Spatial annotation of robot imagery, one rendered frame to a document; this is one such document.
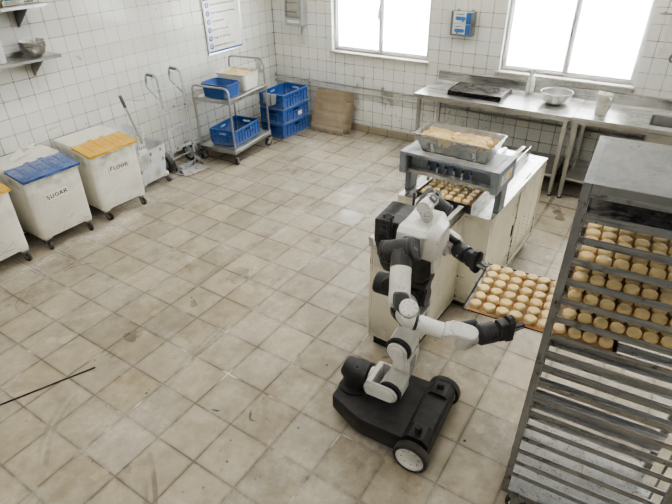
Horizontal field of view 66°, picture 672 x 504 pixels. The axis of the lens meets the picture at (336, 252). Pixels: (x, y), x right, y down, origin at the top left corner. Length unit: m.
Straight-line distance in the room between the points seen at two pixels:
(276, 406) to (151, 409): 0.78
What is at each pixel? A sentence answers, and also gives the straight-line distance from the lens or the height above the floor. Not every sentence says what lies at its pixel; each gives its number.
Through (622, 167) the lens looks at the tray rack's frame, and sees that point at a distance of 2.03.
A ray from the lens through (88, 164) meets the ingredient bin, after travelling 5.49.
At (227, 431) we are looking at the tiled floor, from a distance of 3.30.
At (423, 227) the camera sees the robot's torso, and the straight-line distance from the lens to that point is 2.29.
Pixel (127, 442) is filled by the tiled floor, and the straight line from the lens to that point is 3.43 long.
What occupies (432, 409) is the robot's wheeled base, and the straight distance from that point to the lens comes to 3.12.
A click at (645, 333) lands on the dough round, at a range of 2.24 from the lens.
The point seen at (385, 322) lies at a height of 0.25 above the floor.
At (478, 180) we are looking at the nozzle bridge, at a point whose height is 1.06.
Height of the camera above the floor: 2.55
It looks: 33 degrees down
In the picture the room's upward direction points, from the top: 1 degrees counter-clockwise
